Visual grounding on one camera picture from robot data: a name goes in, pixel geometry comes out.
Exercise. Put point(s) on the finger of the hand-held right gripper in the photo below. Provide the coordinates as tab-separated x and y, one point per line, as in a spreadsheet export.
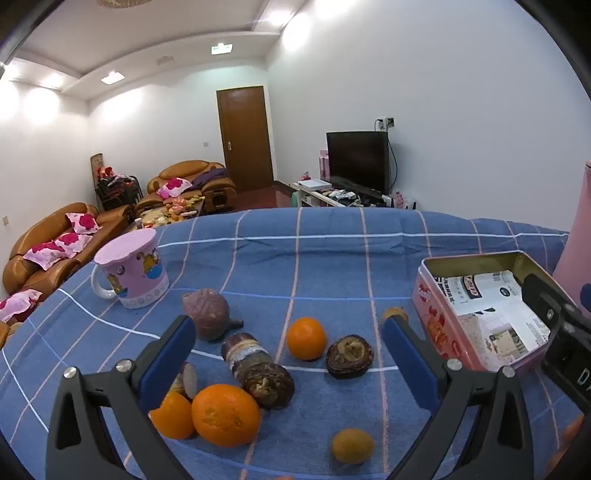
547	300

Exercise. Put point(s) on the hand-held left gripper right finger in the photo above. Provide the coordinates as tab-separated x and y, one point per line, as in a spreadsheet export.
411	364

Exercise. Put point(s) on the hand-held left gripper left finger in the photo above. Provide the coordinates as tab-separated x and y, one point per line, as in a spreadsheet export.
171	364

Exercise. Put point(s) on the pink tin box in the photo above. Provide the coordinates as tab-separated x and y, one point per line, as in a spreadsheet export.
438	323

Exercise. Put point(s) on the large scarred orange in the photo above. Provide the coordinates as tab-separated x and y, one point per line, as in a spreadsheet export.
226	415

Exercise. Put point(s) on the smooth medium orange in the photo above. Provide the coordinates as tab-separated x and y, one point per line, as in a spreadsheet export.
306	339

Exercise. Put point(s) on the printed paper lining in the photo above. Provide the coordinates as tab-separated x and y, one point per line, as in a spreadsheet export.
489	314

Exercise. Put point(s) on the pink cartoon mug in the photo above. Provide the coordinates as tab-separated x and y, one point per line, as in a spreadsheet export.
134	277

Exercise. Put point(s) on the coffee table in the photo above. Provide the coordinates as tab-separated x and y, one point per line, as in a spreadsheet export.
143	224

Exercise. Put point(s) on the blue checked blanket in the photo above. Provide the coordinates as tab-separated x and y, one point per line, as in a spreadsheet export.
323	249

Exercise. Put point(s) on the pile of snacks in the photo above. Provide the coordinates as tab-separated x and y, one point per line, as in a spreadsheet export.
178	210

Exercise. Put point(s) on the brown leather sofa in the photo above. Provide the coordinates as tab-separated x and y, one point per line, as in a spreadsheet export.
111	221
217	189
4	334

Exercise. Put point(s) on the pink floral cushion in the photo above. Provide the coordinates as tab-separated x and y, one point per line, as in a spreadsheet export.
44	256
173	187
18	304
71	242
83	222

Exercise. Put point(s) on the small pink bag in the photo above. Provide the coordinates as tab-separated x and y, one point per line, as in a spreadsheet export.
399	199

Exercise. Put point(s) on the purple cloth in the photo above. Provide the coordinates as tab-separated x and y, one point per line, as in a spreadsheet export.
210	177

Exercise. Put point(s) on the white television stand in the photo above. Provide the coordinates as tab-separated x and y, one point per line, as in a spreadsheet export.
314	199

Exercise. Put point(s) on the white flat box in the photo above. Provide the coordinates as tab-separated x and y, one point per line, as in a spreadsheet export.
315	184

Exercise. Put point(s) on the brown decorated board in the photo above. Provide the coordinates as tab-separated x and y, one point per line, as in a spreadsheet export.
96	166

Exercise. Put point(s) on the black television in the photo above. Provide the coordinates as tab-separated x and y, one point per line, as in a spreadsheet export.
358	159

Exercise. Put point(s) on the pink gift bag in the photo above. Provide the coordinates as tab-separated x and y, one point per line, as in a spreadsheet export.
323	166

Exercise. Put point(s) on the brown wooden door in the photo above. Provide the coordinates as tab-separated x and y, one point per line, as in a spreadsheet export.
244	138

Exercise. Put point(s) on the square ceiling light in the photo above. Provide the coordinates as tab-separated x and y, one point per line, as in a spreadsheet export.
112	78
221	48

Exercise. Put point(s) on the woven ceiling lamp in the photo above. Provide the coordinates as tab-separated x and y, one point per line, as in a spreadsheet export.
117	2

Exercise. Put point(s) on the wall socket with charger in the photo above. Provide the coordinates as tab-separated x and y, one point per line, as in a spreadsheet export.
385	122

